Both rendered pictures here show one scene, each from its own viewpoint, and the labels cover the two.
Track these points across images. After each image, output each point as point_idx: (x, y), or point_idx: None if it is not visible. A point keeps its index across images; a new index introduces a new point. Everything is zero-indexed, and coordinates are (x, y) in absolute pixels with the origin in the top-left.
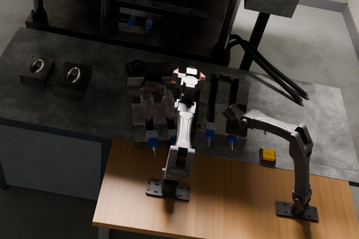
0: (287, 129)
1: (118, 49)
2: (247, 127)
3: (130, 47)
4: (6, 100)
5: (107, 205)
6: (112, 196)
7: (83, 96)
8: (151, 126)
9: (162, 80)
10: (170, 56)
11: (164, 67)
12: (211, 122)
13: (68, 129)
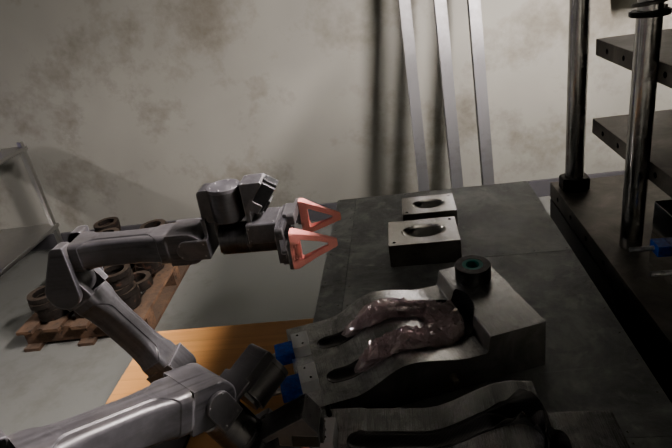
0: (32, 427)
1: (572, 272)
2: (206, 431)
3: (626, 302)
4: (365, 214)
5: (172, 340)
6: (188, 342)
7: (400, 263)
8: (331, 345)
9: (473, 324)
10: (635, 356)
11: (514, 313)
12: (353, 445)
13: (323, 270)
